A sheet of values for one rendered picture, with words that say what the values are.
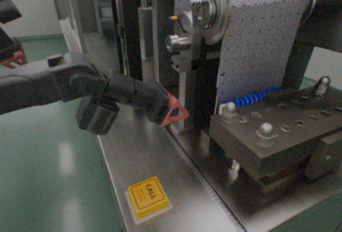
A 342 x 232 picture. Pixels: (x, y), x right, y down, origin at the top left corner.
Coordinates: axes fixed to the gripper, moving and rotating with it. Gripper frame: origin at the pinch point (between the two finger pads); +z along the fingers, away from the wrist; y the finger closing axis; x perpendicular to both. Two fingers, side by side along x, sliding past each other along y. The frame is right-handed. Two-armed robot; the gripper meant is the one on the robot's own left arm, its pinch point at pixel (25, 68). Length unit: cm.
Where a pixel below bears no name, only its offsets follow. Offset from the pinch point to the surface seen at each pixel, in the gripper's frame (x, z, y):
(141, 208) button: -14, 11, -62
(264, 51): -59, 3, -50
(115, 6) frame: -37.9, -6.6, -0.7
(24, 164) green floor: 65, 94, 71
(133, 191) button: -14, 11, -58
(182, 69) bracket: -39, 1, -42
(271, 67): -61, 10, -51
